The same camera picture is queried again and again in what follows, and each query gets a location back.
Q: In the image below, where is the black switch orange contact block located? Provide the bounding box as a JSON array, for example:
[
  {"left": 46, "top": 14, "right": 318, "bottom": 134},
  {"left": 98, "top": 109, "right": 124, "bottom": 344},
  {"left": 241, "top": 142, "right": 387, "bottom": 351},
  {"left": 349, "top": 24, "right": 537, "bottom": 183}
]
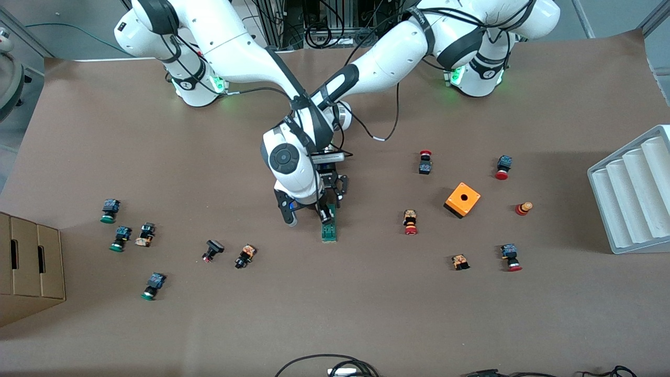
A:
[{"left": 135, "top": 222, "right": 157, "bottom": 248}]

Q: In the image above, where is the orange button enclosure box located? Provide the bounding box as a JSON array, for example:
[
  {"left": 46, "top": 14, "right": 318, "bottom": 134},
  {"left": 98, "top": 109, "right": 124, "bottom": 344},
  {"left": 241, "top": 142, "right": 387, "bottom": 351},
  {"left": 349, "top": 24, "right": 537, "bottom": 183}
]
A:
[{"left": 443, "top": 182, "right": 482, "bottom": 219}]

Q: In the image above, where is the green push button blue block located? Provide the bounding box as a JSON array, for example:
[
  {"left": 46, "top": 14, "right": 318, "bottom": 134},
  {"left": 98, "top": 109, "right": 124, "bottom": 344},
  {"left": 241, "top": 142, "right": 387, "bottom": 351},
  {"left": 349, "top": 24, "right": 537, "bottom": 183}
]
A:
[
  {"left": 140, "top": 272, "right": 167, "bottom": 302},
  {"left": 100, "top": 198, "right": 121, "bottom": 225},
  {"left": 109, "top": 226, "right": 133, "bottom": 253}
]

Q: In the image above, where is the brown cardboard box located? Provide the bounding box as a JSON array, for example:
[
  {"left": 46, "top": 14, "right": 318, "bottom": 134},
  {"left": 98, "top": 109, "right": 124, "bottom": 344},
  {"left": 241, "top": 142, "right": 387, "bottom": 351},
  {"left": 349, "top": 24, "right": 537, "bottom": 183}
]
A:
[{"left": 0, "top": 212, "right": 66, "bottom": 328}]

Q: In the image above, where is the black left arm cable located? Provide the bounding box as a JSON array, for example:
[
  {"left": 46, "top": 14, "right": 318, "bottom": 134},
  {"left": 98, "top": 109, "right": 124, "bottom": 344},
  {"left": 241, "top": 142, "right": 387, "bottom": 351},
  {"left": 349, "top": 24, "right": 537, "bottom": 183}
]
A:
[{"left": 343, "top": 79, "right": 401, "bottom": 158}]

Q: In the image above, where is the black selector orange contact block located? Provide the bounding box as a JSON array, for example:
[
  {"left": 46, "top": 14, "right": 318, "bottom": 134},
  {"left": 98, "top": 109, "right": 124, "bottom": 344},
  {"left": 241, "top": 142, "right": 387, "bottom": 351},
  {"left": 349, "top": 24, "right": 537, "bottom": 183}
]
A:
[{"left": 234, "top": 243, "right": 258, "bottom": 270}]

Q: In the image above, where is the black looped cable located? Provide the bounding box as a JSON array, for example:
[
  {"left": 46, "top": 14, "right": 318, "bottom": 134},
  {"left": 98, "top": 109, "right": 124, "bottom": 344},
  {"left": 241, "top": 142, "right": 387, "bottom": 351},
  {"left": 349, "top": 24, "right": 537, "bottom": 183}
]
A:
[{"left": 274, "top": 354, "right": 380, "bottom": 377}]

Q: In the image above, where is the black cable bundle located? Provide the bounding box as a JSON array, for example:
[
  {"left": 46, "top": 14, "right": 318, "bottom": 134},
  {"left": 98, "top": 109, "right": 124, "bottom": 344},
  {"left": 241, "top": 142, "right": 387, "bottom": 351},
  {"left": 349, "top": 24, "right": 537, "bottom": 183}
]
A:
[{"left": 327, "top": 360, "right": 378, "bottom": 377}]

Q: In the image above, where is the aluminium frame rack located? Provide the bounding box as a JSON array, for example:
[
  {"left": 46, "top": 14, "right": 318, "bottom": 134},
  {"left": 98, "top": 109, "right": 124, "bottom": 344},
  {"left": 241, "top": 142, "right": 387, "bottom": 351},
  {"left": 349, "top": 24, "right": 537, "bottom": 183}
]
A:
[{"left": 251, "top": 0, "right": 414, "bottom": 50}]

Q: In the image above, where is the grey aluminium post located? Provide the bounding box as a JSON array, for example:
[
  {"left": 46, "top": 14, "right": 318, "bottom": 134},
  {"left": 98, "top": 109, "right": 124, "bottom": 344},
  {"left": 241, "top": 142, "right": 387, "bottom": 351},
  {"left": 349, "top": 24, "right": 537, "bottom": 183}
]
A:
[
  {"left": 640, "top": 0, "right": 670, "bottom": 37},
  {"left": 0, "top": 8, "right": 55, "bottom": 58}
]

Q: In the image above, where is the black square push button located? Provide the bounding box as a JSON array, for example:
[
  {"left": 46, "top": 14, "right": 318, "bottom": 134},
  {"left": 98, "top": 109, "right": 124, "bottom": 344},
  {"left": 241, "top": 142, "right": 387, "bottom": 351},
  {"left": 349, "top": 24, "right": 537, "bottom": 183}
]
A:
[{"left": 202, "top": 239, "right": 225, "bottom": 263}]

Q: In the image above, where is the grey rounded object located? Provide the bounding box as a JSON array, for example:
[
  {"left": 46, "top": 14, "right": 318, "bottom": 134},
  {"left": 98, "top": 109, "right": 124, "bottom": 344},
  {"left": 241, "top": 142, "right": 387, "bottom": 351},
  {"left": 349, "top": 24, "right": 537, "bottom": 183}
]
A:
[{"left": 0, "top": 26, "right": 33, "bottom": 124}]

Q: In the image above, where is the white slotted tray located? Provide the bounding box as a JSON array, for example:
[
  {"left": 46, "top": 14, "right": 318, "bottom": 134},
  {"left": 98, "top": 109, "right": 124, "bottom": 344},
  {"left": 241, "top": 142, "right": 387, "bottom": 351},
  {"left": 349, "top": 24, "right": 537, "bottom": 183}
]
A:
[{"left": 587, "top": 124, "right": 670, "bottom": 255}]

